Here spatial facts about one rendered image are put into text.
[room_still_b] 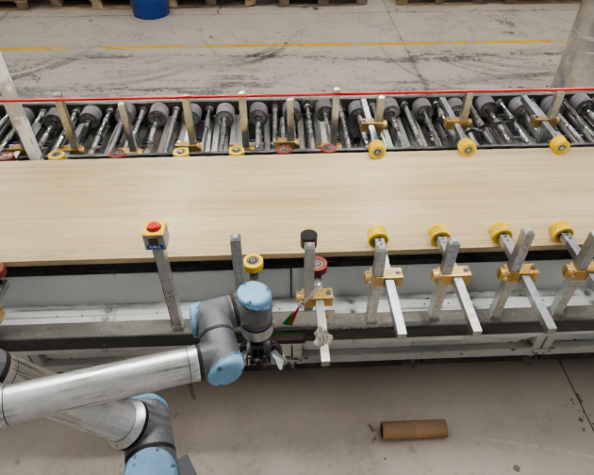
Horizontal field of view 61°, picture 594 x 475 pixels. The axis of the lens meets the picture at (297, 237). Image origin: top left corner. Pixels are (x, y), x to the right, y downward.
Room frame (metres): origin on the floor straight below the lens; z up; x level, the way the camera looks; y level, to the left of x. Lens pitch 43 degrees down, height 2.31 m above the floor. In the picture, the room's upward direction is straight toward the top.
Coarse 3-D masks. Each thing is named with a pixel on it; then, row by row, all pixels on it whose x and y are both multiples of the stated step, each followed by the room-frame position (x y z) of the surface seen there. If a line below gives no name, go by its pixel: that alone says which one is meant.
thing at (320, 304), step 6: (318, 276) 1.35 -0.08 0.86; (318, 282) 1.32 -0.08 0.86; (318, 300) 1.23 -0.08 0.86; (318, 306) 1.20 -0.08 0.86; (318, 312) 1.17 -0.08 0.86; (324, 312) 1.17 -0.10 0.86; (318, 318) 1.15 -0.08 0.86; (324, 318) 1.15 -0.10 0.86; (318, 324) 1.12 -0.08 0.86; (324, 324) 1.12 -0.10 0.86; (324, 348) 1.02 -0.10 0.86; (324, 354) 0.99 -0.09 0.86; (324, 360) 0.97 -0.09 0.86; (324, 366) 0.96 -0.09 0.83
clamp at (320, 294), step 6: (324, 288) 1.28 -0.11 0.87; (330, 288) 1.28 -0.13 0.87; (300, 294) 1.25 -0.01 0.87; (318, 294) 1.25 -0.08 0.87; (324, 294) 1.25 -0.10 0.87; (330, 294) 1.25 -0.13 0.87; (300, 300) 1.23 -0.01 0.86; (312, 300) 1.23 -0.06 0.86; (324, 300) 1.23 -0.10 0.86; (330, 300) 1.23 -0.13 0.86; (306, 306) 1.23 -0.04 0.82; (312, 306) 1.23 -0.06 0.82
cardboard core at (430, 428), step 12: (408, 420) 1.17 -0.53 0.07; (420, 420) 1.16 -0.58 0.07; (432, 420) 1.16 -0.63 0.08; (444, 420) 1.16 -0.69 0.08; (384, 432) 1.11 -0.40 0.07; (396, 432) 1.11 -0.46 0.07; (408, 432) 1.11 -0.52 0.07; (420, 432) 1.11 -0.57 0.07; (432, 432) 1.11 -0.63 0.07; (444, 432) 1.11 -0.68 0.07
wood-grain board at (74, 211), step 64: (0, 192) 1.84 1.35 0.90; (64, 192) 1.84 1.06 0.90; (128, 192) 1.84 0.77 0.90; (192, 192) 1.84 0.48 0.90; (256, 192) 1.84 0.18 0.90; (320, 192) 1.84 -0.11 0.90; (384, 192) 1.84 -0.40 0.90; (448, 192) 1.84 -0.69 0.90; (512, 192) 1.84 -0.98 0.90; (576, 192) 1.84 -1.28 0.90; (0, 256) 1.42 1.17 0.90; (64, 256) 1.42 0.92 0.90; (128, 256) 1.42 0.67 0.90; (192, 256) 1.42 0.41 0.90
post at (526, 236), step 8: (520, 232) 1.30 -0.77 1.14; (528, 232) 1.27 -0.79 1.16; (520, 240) 1.28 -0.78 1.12; (528, 240) 1.27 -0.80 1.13; (520, 248) 1.27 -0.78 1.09; (528, 248) 1.27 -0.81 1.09; (512, 256) 1.29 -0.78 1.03; (520, 256) 1.27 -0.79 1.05; (512, 264) 1.27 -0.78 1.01; (520, 264) 1.27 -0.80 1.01; (504, 288) 1.27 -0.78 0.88; (496, 296) 1.29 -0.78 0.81; (504, 296) 1.27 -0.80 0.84; (496, 304) 1.27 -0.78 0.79; (504, 304) 1.27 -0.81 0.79; (496, 312) 1.27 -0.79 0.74
